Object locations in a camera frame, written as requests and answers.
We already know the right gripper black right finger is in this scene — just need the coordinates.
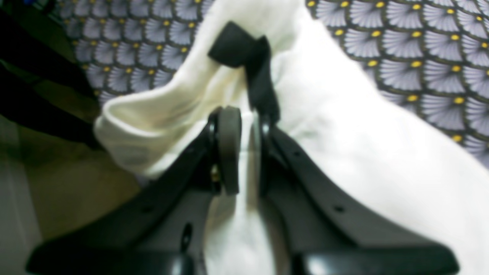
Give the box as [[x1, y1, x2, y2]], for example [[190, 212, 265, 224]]
[[256, 115, 460, 275]]

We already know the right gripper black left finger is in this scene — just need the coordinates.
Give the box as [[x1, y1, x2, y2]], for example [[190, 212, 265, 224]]
[[26, 107, 242, 275]]

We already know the white printed T-shirt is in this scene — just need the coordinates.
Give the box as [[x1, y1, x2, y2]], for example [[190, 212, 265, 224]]
[[94, 0, 488, 275]]

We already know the purple fan-pattern table cloth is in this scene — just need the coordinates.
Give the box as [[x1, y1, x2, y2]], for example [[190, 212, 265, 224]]
[[56, 0, 489, 167]]

